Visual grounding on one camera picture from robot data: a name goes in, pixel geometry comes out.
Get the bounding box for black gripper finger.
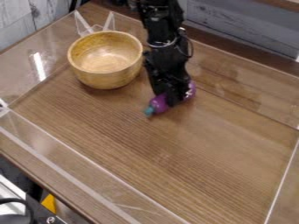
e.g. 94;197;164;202
166;81;192;107
150;76;166;95

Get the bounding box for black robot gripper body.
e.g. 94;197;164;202
144;42;192;87

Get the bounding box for purple toy eggplant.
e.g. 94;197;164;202
144;81;196;117

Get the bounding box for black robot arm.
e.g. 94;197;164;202
136;0;192;107

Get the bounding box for light wooden bowl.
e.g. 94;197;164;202
67;31;143;89

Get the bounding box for clear acrylic tray walls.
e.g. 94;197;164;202
0;4;299;224

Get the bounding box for yellow tag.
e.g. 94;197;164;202
41;194;57;214

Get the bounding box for black base with screw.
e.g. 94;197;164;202
27;198;91;224

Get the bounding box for black cable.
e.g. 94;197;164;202
0;197;35;224

